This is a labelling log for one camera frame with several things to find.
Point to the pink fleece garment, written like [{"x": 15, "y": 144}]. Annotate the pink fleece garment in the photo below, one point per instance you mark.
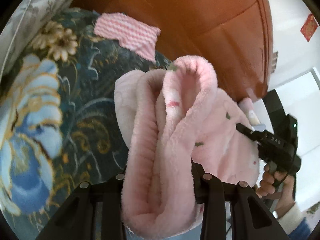
[{"x": 170, "y": 119}]

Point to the red wall sticker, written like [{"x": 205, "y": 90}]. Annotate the red wall sticker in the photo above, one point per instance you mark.
[{"x": 309, "y": 27}]

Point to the right forearm white sleeve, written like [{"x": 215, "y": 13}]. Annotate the right forearm white sleeve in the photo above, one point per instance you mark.
[{"x": 294, "y": 224}]

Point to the grey daisy quilt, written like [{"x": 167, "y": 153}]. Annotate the grey daisy quilt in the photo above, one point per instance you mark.
[{"x": 23, "y": 25}]

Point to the pink knitted cloth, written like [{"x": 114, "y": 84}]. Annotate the pink knitted cloth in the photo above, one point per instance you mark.
[{"x": 131, "y": 34}]

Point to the white black wardrobe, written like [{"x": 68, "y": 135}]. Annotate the white black wardrobe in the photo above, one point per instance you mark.
[{"x": 300, "y": 98}]

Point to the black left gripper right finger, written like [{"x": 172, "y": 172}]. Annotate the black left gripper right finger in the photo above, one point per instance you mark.
[{"x": 251, "y": 219}]

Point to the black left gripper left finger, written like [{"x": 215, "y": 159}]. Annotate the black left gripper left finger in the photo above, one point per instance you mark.
[{"x": 92, "y": 211}]

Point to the orange wooden headboard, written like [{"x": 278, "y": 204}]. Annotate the orange wooden headboard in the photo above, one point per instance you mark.
[{"x": 235, "y": 36}]

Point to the teal floral blanket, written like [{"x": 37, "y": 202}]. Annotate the teal floral blanket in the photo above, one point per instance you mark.
[{"x": 58, "y": 122}]

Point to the pink floral pillow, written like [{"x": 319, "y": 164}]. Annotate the pink floral pillow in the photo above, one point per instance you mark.
[{"x": 246, "y": 105}]

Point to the right hand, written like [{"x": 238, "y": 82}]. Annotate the right hand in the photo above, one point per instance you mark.
[{"x": 286, "y": 201}]

